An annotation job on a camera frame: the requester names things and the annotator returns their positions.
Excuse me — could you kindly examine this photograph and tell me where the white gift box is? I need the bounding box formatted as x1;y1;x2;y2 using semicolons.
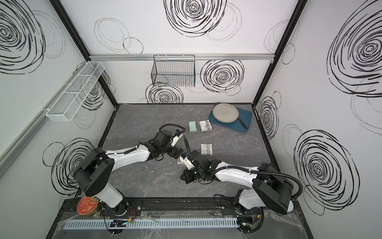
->
201;144;213;155

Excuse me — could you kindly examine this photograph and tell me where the mint green jewelry box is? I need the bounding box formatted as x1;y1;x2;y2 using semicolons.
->
189;121;198;132

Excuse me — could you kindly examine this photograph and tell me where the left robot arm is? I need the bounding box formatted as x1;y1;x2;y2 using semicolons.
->
71;130;183;217

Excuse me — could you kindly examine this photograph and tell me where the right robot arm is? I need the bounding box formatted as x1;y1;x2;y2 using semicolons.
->
179;150;303;215

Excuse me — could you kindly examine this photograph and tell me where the grey round pan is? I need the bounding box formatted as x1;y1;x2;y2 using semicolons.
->
212;103;248;129

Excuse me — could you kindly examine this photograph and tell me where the teal tray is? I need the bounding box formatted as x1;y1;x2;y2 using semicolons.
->
209;103;252;133

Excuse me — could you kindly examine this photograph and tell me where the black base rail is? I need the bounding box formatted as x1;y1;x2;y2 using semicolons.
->
59;197;263;217

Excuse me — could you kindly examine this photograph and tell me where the white slotted cable duct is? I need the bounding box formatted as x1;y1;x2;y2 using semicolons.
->
63;218;238;230

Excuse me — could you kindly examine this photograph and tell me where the black wire basket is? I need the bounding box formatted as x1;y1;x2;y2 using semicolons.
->
150;54;196;87

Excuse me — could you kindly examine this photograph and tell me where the white wire shelf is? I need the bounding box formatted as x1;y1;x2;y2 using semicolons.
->
46;61;105;122

